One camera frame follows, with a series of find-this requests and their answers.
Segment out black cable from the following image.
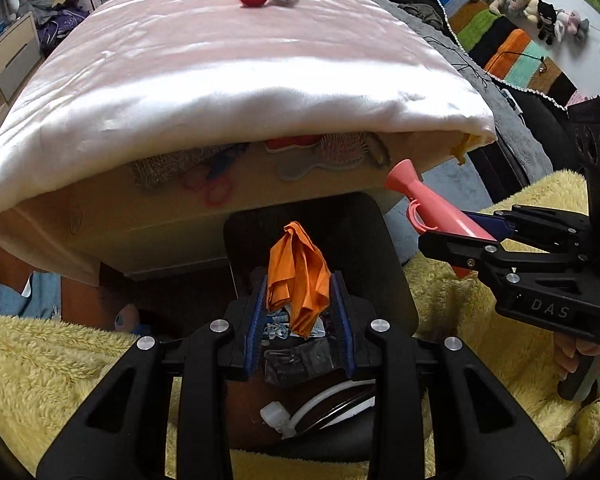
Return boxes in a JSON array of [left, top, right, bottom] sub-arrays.
[[427, 34, 483, 78]]

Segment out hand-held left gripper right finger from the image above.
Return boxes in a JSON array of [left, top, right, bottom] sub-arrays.
[[330, 270, 566, 480]]

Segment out brown woven mat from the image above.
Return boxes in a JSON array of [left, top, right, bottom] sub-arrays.
[[129, 147, 232, 192]]

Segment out white blue wrapper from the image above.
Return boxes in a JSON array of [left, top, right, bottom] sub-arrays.
[[262, 309, 331, 347]]

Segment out person's right hand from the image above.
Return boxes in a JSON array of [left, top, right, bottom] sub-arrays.
[[553, 335, 600, 383]]

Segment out dark green cloth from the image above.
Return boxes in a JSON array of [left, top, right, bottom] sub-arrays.
[[397, 2, 447, 29]]

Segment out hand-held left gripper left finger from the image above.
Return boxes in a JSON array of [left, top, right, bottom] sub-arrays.
[[36, 274, 270, 480]]

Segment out wooden table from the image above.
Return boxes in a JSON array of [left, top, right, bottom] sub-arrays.
[[0, 130, 466, 286]]

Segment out grey bone-shaped pad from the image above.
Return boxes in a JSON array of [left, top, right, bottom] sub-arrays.
[[274, 152, 327, 184]]

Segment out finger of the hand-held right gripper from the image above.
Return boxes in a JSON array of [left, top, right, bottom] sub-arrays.
[[465, 204, 591, 257], [417, 229, 513, 281]]

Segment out yellow table corner guard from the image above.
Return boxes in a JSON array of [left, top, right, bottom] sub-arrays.
[[450, 132, 482, 167]]

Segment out pink bristle hairbrush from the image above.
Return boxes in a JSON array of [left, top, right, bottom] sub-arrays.
[[319, 132, 377, 169]]

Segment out pink plastic toy horn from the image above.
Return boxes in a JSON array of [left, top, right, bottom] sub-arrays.
[[385, 158, 499, 244]]

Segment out pink satin tablecloth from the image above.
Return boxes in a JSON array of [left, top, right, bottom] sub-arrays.
[[0, 0, 497, 226]]

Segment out white cable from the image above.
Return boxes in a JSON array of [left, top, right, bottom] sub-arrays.
[[259, 377, 377, 442]]

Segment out yellow fluffy blanket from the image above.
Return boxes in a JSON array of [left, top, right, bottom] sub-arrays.
[[0, 170, 600, 480]]

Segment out wooden cabinet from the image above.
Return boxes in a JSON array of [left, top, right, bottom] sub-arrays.
[[0, 10, 44, 127]]

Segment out light blue cloth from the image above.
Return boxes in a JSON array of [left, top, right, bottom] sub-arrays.
[[0, 271, 64, 334]]

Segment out orange paper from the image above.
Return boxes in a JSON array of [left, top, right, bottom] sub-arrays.
[[266, 220, 333, 339]]

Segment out clear plastic wrapper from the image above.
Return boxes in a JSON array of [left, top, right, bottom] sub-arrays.
[[262, 341, 341, 387]]

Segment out black trash bin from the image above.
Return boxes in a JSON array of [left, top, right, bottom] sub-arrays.
[[223, 191, 421, 346]]

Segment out purple bag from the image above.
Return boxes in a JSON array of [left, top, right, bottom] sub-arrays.
[[36, 7, 89, 54]]

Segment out red handled scissors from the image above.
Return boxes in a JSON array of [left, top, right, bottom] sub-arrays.
[[181, 149, 242, 207]]

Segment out colourful striped knitted blanket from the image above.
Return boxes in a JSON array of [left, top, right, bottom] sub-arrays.
[[419, 0, 579, 112]]

